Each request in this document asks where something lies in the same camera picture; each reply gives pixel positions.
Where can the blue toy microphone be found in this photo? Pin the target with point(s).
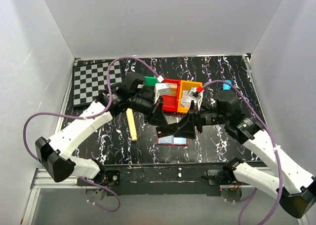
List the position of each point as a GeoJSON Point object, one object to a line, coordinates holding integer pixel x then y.
{"type": "Point", "coordinates": [227, 85]}

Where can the wooden rolling pin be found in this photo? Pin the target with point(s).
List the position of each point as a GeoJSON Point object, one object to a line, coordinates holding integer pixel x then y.
{"type": "Point", "coordinates": [131, 124]}

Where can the red leather card holder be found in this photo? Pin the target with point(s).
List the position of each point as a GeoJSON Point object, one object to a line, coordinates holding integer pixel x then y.
{"type": "Point", "coordinates": [172, 141]}

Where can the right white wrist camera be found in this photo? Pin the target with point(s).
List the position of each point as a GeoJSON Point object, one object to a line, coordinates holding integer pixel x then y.
{"type": "Point", "coordinates": [196, 93]}

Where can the black credit card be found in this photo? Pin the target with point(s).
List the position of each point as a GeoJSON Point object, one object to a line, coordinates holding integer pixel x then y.
{"type": "Point", "coordinates": [164, 132]}

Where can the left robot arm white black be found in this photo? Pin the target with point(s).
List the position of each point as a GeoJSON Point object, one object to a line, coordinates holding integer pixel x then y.
{"type": "Point", "coordinates": [55, 153]}

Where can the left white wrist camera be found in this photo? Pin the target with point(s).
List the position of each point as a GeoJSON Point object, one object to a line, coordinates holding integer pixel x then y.
{"type": "Point", "coordinates": [160, 90]}

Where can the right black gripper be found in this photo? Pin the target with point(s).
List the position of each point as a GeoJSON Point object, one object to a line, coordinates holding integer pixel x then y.
{"type": "Point", "coordinates": [196, 120]}

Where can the white card stack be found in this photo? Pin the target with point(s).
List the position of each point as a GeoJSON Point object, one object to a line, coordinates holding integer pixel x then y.
{"type": "Point", "coordinates": [185, 102]}

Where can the black and grey chessboard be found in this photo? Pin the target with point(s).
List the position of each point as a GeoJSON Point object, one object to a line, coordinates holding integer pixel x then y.
{"type": "Point", "coordinates": [90, 77]}

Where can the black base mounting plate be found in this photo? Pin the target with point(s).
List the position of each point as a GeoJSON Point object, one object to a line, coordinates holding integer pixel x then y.
{"type": "Point", "coordinates": [160, 179]}

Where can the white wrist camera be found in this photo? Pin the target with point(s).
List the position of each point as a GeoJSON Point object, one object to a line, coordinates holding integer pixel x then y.
{"type": "Point", "coordinates": [160, 90]}
{"type": "Point", "coordinates": [196, 93]}

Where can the green plastic bin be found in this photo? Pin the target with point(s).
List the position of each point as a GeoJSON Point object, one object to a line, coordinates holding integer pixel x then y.
{"type": "Point", "coordinates": [151, 81]}

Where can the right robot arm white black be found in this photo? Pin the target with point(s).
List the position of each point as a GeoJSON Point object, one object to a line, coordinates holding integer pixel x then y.
{"type": "Point", "coordinates": [295, 186]}

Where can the brown card stack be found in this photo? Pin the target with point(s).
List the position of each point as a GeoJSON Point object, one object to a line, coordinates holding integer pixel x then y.
{"type": "Point", "coordinates": [173, 89]}

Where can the orange plastic bin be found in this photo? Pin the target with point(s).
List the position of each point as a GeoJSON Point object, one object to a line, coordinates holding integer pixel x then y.
{"type": "Point", "coordinates": [185, 86]}

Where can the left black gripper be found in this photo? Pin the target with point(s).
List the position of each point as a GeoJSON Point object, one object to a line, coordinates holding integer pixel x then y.
{"type": "Point", "coordinates": [155, 110]}

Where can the red plastic bin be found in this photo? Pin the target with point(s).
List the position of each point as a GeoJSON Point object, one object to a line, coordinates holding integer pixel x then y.
{"type": "Point", "coordinates": [170, 103]}

